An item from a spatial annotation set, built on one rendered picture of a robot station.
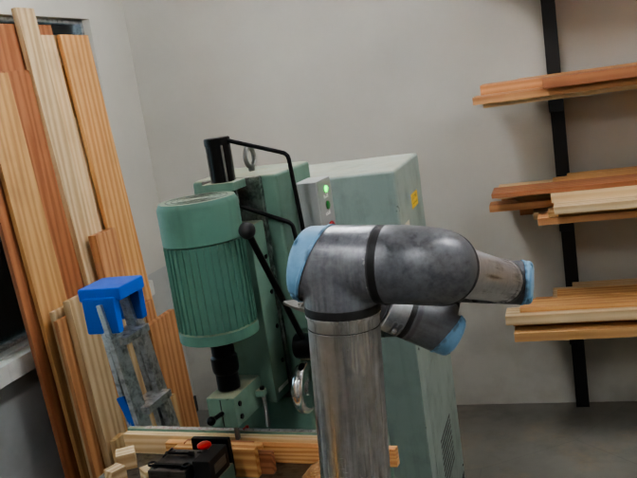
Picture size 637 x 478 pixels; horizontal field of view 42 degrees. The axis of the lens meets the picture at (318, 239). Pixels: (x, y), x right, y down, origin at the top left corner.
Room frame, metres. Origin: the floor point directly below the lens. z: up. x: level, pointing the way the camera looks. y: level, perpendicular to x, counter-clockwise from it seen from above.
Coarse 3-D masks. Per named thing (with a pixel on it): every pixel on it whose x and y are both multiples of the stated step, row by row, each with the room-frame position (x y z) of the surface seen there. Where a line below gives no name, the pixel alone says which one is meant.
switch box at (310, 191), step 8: (320, 176) 2.02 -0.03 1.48; (328, 176) 2.02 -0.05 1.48; (296, 184) 1.95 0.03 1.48; (304, 184) 1.94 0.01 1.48; (312, 184) 1.93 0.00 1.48; (320, 184) 1.95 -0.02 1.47; (328, 184) 2.00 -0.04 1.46; (304, 192) 1.94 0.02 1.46; (312, 192) 1.93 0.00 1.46; (320, 192) 1.95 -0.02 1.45; (328, 192) 1.99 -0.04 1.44; (304, 200) 1.94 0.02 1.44; (312, 200) 1.93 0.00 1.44; (320, 200) 1.94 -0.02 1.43; (328, 200) 1.99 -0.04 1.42; (304, 208) 1.94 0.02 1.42; (312, 208) 1.94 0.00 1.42; (320, 208) 1.93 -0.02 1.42; (304, 216) 1.94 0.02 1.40; (312, 216) 1.94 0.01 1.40; (320, 216) 1.93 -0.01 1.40; (328, 216) 1.97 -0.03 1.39; (304, 224) 1.95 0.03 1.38; (312, 224) 1.94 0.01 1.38; (320, 224) 1.93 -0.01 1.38; (336, 224) 2.01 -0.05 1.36
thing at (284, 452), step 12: (168, 444) 1.80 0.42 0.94; (264, 444) 1.72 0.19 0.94; (276, 444) 1.71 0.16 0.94; (288, 444) 1.70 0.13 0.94; (300, 444) 1.69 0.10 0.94; (312, 444) 1.68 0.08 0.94; (276, 456) 1.70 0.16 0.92; (288, 456) 1.69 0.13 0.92; (300, 456) 1.68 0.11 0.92; (312, 456) 1.67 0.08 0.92; (396, 456) 1.60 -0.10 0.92
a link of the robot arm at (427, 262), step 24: (384, 240) 1.13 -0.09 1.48; (408, 240) 1.13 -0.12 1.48; (432, 240) 1.13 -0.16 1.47; (456, 240) 1.16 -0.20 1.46; (384, 264) 1.11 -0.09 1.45; (408, 264) 1.11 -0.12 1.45; (432, 264) 1.11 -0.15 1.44; (456, 264) 1.13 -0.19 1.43; (480, 264) 1.26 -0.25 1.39; (504, 264) 1.46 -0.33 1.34; (528, 264) 1.60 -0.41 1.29; (384, 288) 1.11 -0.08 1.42; (408, 288) 1.11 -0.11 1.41; (432, 288) 1.12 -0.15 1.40; (456, 288) 1.14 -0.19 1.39; (480, 288) 1.28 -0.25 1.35; (504, 288) 1.44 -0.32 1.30; (528, 288) 1.57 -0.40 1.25
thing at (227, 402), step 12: (252, 384) 1.77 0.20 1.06; (216, 396) 1.71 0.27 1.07; (228, 396) 1.70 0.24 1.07; (240, 396) 1.71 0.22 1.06; (252, 396) 1.76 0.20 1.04; (216, 408) 1.70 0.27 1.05; (228, 408) 1.69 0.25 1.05; (240, 408) 1.70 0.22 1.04; (252, 408) 1.75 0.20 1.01; (216, 420) 1.70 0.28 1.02; (228, 420) 1.69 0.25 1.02; (240, 420) 1.69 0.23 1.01
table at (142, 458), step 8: (136, 456) 1.84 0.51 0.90; (144, 456) 1.83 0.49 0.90; (152, 456) 1.83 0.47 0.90; (160, 456) 1.82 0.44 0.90; (144, 464) 1.79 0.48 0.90; (280, 464) 1.69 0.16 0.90; (288, 464) 1.68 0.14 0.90; (296, 464) 1.68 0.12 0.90; (304, 464) 1.67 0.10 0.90; (312, 464) 1.67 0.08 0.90; (128, 472) 1.76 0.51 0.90; (136, 472) 1.75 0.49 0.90; (280, 472) 1.65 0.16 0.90; (288, 472) 1.64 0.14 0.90; (296, 472) 1.64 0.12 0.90; (304, 472) 1.63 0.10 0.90
